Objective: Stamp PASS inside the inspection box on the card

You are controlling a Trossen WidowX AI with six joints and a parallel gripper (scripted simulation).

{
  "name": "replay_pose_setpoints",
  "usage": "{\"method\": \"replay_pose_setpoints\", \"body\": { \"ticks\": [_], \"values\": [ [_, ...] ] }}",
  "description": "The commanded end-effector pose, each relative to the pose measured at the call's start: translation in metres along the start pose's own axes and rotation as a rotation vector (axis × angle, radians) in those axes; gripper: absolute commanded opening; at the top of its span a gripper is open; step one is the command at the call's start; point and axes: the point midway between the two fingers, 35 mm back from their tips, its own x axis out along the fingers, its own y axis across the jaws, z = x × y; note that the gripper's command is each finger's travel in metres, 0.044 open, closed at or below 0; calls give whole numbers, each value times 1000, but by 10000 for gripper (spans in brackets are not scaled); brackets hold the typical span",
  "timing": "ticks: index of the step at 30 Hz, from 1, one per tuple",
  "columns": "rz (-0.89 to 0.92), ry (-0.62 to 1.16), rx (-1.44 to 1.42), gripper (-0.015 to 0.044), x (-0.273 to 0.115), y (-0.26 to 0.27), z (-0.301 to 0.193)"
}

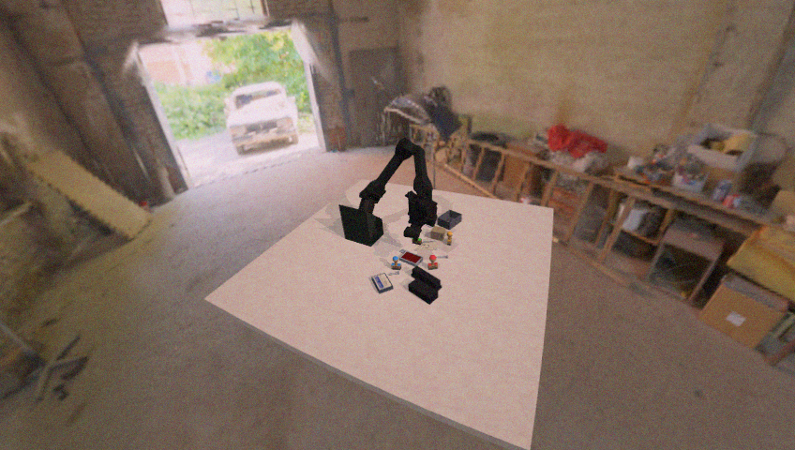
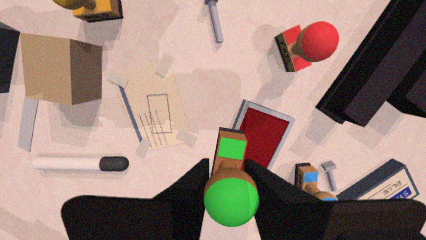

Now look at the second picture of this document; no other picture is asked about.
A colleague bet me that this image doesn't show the wooden hand stamp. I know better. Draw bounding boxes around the wooden hand stamp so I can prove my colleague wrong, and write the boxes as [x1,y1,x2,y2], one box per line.
[53,0,123,23]

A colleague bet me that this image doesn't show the grey flat bar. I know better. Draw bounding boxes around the grey flat bar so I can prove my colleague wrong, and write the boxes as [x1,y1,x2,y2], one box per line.
[17,93,39,152]

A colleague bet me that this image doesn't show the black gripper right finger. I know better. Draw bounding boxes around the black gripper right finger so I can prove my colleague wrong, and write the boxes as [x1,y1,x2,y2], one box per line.
[244,159,426,240]

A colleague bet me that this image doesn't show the red-handled rubber stamp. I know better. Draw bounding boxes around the red-handled rubber stamp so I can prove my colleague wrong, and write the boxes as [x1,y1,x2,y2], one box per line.
[274,21,339,72]

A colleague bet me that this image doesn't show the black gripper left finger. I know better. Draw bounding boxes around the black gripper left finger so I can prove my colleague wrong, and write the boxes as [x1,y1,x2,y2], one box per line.
[60,158,209,240]

